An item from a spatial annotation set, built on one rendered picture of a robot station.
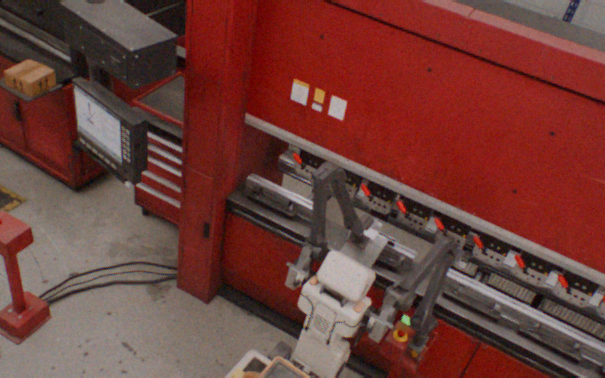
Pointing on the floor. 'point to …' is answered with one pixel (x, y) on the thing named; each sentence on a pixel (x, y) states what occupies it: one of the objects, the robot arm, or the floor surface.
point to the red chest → (162, 153)
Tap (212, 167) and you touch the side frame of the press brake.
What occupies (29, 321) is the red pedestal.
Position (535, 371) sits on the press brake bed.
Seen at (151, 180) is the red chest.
